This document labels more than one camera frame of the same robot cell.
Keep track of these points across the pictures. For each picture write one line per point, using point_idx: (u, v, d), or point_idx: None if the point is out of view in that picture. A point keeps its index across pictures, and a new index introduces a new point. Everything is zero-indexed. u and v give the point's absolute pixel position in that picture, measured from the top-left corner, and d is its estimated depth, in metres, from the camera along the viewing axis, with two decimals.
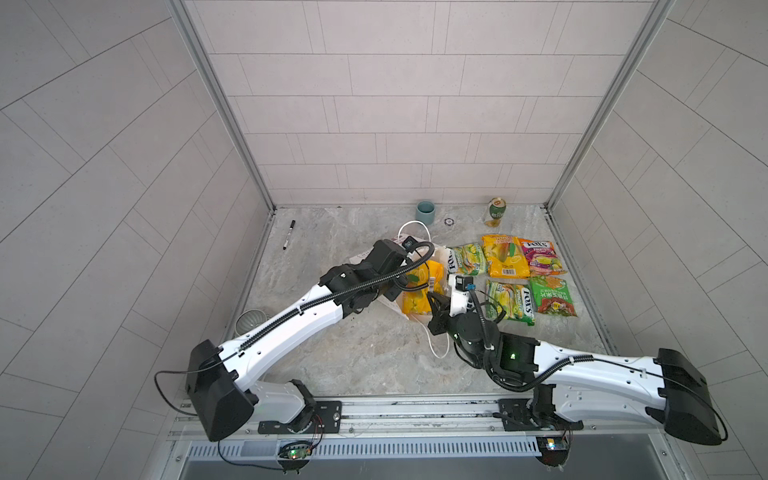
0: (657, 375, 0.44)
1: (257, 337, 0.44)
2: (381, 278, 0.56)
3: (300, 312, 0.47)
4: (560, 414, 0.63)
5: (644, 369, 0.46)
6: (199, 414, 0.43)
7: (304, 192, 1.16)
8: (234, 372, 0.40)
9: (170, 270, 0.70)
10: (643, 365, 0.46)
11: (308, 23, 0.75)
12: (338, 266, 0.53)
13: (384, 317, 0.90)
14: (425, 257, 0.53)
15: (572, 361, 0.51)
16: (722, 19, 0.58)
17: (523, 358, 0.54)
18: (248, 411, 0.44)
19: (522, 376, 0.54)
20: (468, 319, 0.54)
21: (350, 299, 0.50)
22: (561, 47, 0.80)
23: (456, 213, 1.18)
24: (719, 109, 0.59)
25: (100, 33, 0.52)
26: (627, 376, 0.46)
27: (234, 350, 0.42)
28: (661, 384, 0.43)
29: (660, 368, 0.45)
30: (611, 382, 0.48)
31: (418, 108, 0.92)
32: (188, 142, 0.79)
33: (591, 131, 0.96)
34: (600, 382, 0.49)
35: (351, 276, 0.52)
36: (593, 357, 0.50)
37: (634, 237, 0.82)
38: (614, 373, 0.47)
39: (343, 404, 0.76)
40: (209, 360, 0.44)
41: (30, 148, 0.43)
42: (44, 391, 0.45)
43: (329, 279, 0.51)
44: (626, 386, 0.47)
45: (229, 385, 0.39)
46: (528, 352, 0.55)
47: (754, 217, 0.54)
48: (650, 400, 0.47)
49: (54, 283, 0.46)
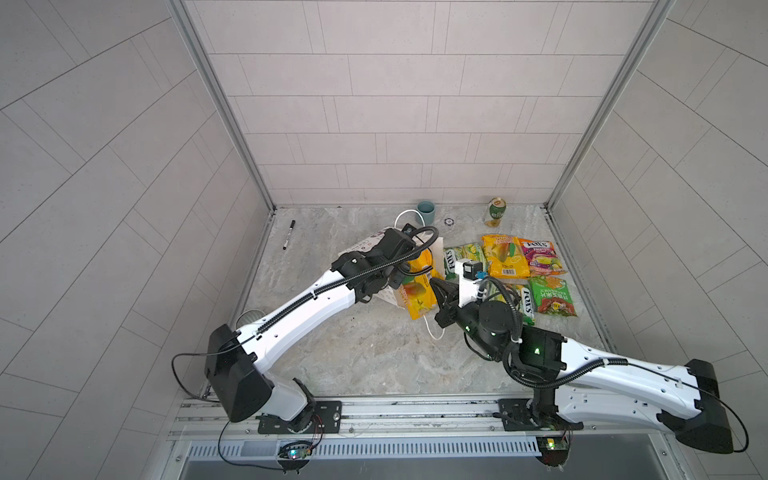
0: (693, 386, 0.43)
1: (273, 321, 0.44)
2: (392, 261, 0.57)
3: (314, 296, 0.48)
4: (562, 415, 0.63)
5: (679, 378, 0.44)
6: (221, 395, 0.43)
7: (304, 192, 1.16)
8: (253, 354, 0.41)
9: (170, 270, 0.70)
10: (677, 374, 0.44)
11: (308, 23, 0.75)
12: (350, 252, 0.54)
13: (384, 317, 0.90)
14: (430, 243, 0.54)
15: (605, 363, 0.47)
16: (722, 19, 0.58)
17: (549, 355, 0.49)
18: (268, 392, 0.45)
19: (544, 372, 0.49)
20: (491, 308, 0.48)
21: (361, 283, 0.50)
22: (561, 47, 0.80)
23: (456, 213, 1.18)
24: (719, 109, 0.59)
25: (100, 33, 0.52)
26: (662, 384, 0.44)
27: (252, 333, 0.43)
28: (697, 396, 0.42)
29: (696, 380, 0.43)
30: (644, 390, 0.46)
31: (418, 108, 0.92)
32: (188, 142, 0.79)
33: (591, 131, 0.96)
34: (632, 387, 0.46)
35: (362, 262, 0.53)
36: (627, 361, 0.47)
37: (634, 237, 0.82)
38: (648, 379, 0.45)
39: (343, 404, 0.76)
40: (228, 344, 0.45)
41: (30, 148, 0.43)
42: (44, 391, 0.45)
43: (341, 265, 0.52)
44: (661, 395, 0.45)
45: (248, 366, 0.40)
46: (553, 348, 0.50)
47: (754, 217, 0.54)
48: (681, 409, 0.45)
49: (54, 283, 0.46)
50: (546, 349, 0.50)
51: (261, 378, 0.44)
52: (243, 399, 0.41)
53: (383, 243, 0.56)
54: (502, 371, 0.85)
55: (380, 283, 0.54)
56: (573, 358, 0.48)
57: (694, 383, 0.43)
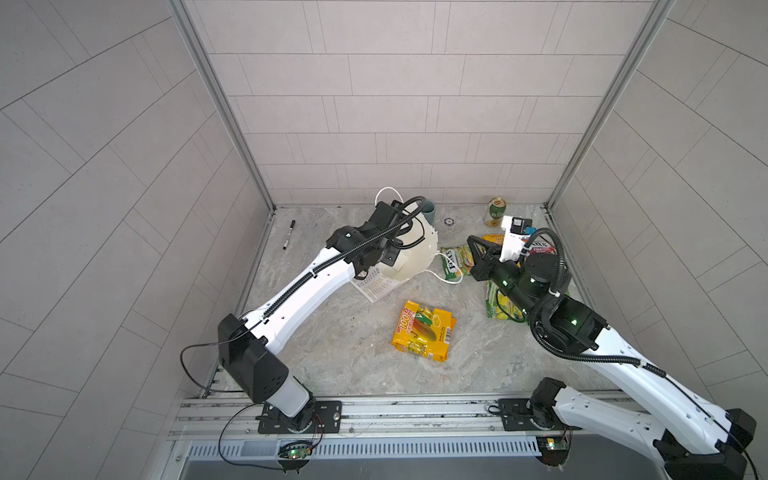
0: (723, 428, 0.39)
1: (277, 302, 0.45)
2: (389, 228, 0.58)
3: (314, 275, 0.48)
4: (557, 410, 0.64)
5: (713, 415, 0.40)
6: (237, 378, 0.45)
7: (304, 192, 1.16)
8: (264, 338, 0.42)
9: (171, 270, 0.70)
10: (711, 410, 0.40)
11: (308, 24, 0.75)
12: (343, 228, 0.53)
13: (384, 317, 0.90)
14: (421, 209, 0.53)
15: (641, 365, 0.44)
16: (723, 18, 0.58)
17: (586, 330, 0.47)
18: (285, 368, 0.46)
19: (569, 341, 0.47)
20: (541, 260, 0.47)
21: (360, 256, 0.51)
22: (561, 47, 0.80)
23: (456, 213, 1.18)
24: (719, 109, 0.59)
25: (100, 33, 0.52)
26: (690, 410, 0.41)
27: (259, 317, 0.44)
28: (723, 437, 0.39)
29: (729, 425, 0.39)
30: (668, 408, 0.43)
31: (418, 108, 0.92)
32: (188, 142, 0.79)
33: (591, 130, 0.96)
34: (654, 399, 0.44)
35: (357, 234, 0.53)
36: (667, 376, 0.43)
37: (635, 237, 0.82)
38: (679, 401, 0.41)
39: (343, 404, 0.76)
40: (236, 332, 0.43)
41: (30, 148, 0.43)
42: (45, 390, 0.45)
43: (335, 241, 0.52)
44: (683, 421, 0.42)
45: (261, 350, 0.41)
46: (593, 328, 0.47)
47: (753, 217, 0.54)
48: (696, 441, 0.41)
49: (54, 283, 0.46)
50: (585, 321, 0.48)
51: (275, 358, 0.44)
52: (263, 379, 0.42)
53: (374, 217, 0.56)
54: (503, 370, 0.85)
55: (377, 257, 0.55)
56: (608, 347, 0.45)
57: (726, 426, 0.39)
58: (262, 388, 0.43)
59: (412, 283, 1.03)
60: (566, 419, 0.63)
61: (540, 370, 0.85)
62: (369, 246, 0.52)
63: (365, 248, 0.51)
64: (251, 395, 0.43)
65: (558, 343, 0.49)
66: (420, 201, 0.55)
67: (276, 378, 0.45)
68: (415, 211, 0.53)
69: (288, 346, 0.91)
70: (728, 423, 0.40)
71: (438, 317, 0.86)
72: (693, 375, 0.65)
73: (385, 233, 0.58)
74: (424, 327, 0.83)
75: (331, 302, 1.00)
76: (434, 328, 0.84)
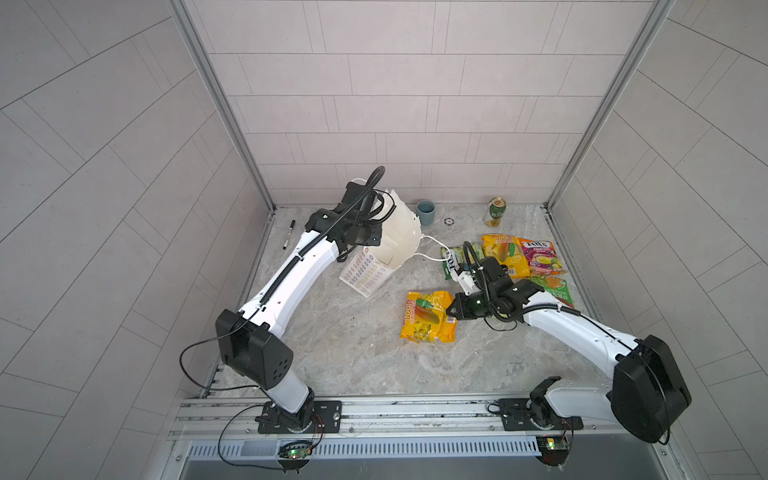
0: (627, 345, 0.45)
1: (271, 289, 0.46)
2: (355, 199, 0.58)
3: (301, 258, 0.49)
4: (549, 400, 0.65)
5: (617, 337, 0.47)
6: (246, 373, 0.46)
7: (304, 191, 1.16)
8: (265, 324, 0.43)
9: (171, 270, 0.70)
10: (620, 335, 0.47)
11: (308, 23, 0.75)
12: (320, 210, 0.55)
13: (384, 317, 0.90)
14: (376, 179, 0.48)
15: (559, 308, 0.54)
16: (723, 18, 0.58)
17: (523, 293, 0.60)
18: (291, 351, 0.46)
19: (514, 307, 0.61)
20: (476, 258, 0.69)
21: (341, 234, 0.53)
22: (561, 47, 0.80)
23: (456, 213, 1.18)
24: (719, 109, 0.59)
25: (100, 32, 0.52)
26: (597, 335, 0.48)
27: (255, 306, 0.45)
28: (622, 352, 0.44)
29: (637, 344, 0.45)
30: (581, 338, 0.50)
31: (418, 108, 0.92)
32: (188, 142, 0.79)
33: (591, 131, 0.96)
34: (571, 333, 0.52)
35: (332, 213, 0.54)
36: (580, 314, 0.52)
37: (635, 236, 0.82)
38: (587, 329, 0.49)
39: (343, 404, 0.76)
40: (235, 325, 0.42)
41: (30, 148, 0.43)
42: (45, 391, 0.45)
43: (314, 223, 0.53)
44: (593, 346, 0.49)
45: (266, 334, 0.42)
46: (528, 290, 0.60)
47: (753, 217, 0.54)
48: (606, 362, 0.47)
49: (54, 283, 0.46)
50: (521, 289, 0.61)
51: (279, 341, 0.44)
52: (271, 364, 0.44)
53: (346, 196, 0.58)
54: (502, 370, 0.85)
55: (360, 234, 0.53)
56: (538, 300, 0.57)
57: (631, 345, 0.45)
58: (271, 373, 0.45)
59: (412, 282, 0.90)
60: (558, 408, 0.63)
61: (540, 369, 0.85)
62: (348, 224, 0.54)
63: (344, 227, 0.53)
64: (262, 382, 0.44)
65: (507, 309, 0.62)
66: (377, 172, 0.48)
67: (283, 362, 0.47)
68: (373, 182, 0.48)
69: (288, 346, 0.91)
70: (635, 343, 0.45)
71: (437, 298, 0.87)
72: (693, 375, 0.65)
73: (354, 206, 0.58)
74: (426, 311, 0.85)
75: (332, 302, 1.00)
76: (435, 310, 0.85)
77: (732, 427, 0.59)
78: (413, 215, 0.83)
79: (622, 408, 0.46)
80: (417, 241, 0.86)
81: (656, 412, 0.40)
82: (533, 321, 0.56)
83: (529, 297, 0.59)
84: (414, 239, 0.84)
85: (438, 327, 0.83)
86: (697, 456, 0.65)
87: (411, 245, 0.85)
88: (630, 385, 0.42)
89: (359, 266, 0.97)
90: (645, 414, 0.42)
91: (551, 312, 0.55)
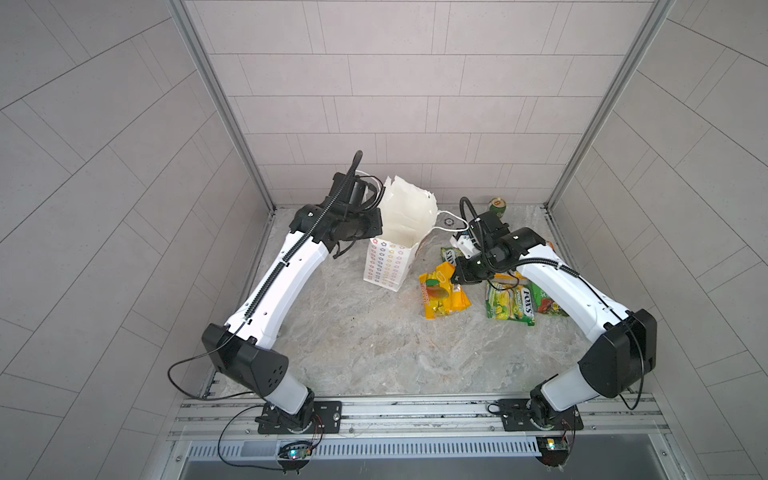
0: (617, 314, 0.45)
1: (256, 300, 0.44)
2: (337, 191, 0.54)
3: (286, 263, 0.46)
4: (544, 393, 0.66)
5: (609, 305, 0.46)
6: (240, 381, 0.45)
7: (304, 191, 1.16)
8: (252, 338, 0.41)
9: (171, 270, 0.70)
10: (611, 303, 0.46)
11: (308, 24, 0.75)
12: (305, 208, 0.51)
13: (384, 317, 0.90)
14: (355, 165, 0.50)
15: (558, 265, 0.52)
16: (723, 19, 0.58)
17: (522, 243, 0.57)
18: (284, 357, 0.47)
19: (510, 254, 0.58)
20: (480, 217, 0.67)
21: (328, 231, 0.49)
22: (561, 47, 0.80)
23: (456, 213, 1.18)
24: (719, 110, 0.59)
25: (100, 33, 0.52)
26: (591, 300, 0.47)
27: (241, 320, 0.43)
28: (612, 322, 0.44)
29: (627, 314, 0.45)
30: (573, 301, 0.50)
31: (418, 108, 0.92)
32: (188, 142, 0.79)
33: (591, 131, 0.96)
34: (564, 294, 0.51)
35: (317, 210, 0.50)
36: (577, 275, 0.50)
37: (635, 237, 0.82)
38: (583, 293, 0.48)
39: (343, 404, 0.76)
40: (223, 339, 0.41)
41: (30, 149, 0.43)
42: (45, 391, 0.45)
43: (299, 222, 0.49)
44: (583, 310, 0.48)
45: (253, 349, 0.41)
46: (529, 242, 0.57)
47: (752, 217, 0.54)
48: (591, 327, 0.48)
49: (54, 284, 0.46)
50: (521, 238, 0.58)
51: (270, 352, 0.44)
52: (264, 374, 0.43)
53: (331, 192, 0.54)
54: (503, 371, 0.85)
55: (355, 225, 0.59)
56: (540, 253, 0.55)
57: (621, 314, 0.45)
58: (266, 381, 0.44)
59: (413, 283, 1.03)
60: (554, 403, 0.64)
61: (540, 369, 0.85)
62: (334, 219, 0.49)
63: (331, 222, 0.49)
64: (257, 390, 0.43)
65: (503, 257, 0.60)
66: (355, 157, 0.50)
67: (277, 370, 0.46)
68: (352, 171, 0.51)
69: (288, 346, 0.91)
70: (625, 311, 0.45)
71: (443, 272, 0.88)
72: (693, 376, 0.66)
73: (335, 198, 0.54)
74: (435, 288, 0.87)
75: (332, 302, 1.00)
76: (443, 284, 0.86)
77: (732, 427, 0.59)
78: (425, 194, 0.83)
79: (589, 365, 0.48)
80: (434, 221, 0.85)
81: (622, 375, 0.43)
82: (526, 273, 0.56)
83: (529, 249, 0.56)
84: (429, 220, 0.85)
85: (449, 301, 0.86)
86: (697, 457, 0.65)
87: (426, 225, 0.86)
88: (609, 351, 0.44)
89: (376, 261, 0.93)
90: (611, 374, 0.45)
91: (550, 270, 0.52)
